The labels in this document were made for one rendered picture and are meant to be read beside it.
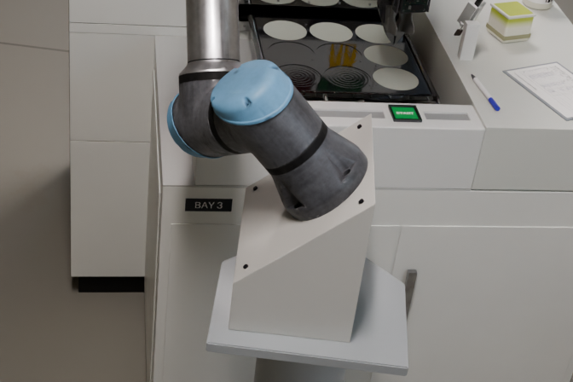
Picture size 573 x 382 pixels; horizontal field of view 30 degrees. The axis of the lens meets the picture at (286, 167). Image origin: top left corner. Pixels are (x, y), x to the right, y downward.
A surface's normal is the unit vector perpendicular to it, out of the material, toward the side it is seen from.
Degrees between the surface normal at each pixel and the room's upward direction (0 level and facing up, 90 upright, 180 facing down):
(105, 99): 90
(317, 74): 0
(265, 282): 90
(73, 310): 0
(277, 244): 43
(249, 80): 37
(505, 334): 90
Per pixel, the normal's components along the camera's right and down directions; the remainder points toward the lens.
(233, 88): -0.51, -0.69
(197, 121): -0.78, 0.08
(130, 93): 0.13, 0.55
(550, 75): 0.11, -0.83
